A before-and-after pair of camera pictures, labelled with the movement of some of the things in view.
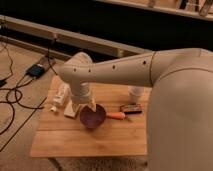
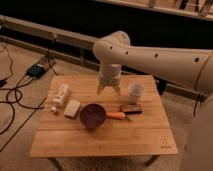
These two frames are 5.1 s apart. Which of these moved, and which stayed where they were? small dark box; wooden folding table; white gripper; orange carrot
Moved: white gripper
Stayed: small dark box; orange carrot; wooden folding table
